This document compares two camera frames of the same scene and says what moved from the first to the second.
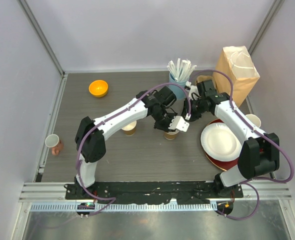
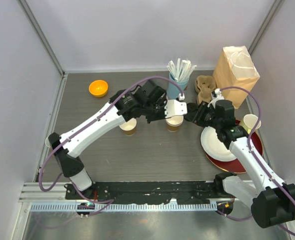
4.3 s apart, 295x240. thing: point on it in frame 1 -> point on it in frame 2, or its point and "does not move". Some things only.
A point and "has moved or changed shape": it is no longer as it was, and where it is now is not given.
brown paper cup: (129, 129) does not move
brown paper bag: (236, 61) does not move
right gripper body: (198, 108) -> (205, 116)
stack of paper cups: (170, 135) has moved or changed shape
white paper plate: (220, 143) does not move
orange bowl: (98, 88) does not move
